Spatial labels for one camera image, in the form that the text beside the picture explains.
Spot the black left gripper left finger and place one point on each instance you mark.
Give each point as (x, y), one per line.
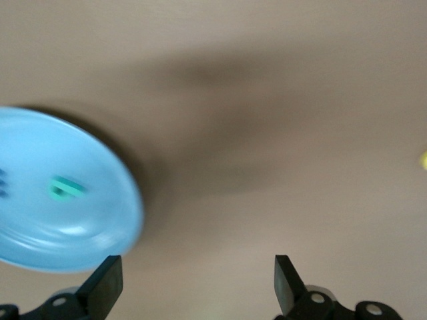
(100, 290)

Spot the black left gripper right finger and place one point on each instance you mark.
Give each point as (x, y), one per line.
(287, 286)

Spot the teal foam letter b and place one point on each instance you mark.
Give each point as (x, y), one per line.
(71, 190)

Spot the blue foam letter m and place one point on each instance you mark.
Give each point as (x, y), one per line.
(2, 183)

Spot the yellow foam letter d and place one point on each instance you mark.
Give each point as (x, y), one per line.
(424, 160)

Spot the brown table cover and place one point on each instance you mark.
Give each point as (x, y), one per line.
(267, 166)

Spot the blue plate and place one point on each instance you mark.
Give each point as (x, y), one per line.
(66, 143)

